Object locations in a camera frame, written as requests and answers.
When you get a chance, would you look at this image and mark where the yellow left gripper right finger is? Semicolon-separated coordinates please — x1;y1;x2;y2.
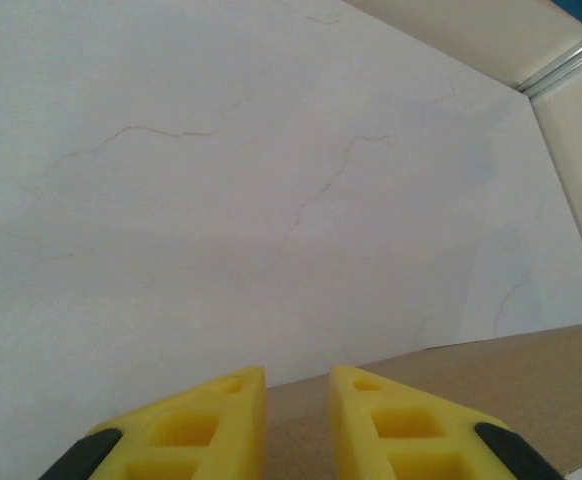
328;364;565;480

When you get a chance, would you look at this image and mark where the aluminium corner post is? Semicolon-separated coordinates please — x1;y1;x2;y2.
514;20;582;97

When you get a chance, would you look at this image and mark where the brown cardboard paper box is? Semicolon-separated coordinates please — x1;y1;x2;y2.
261;319;582;480

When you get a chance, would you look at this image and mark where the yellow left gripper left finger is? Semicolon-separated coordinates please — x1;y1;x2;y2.
38;365;268;480

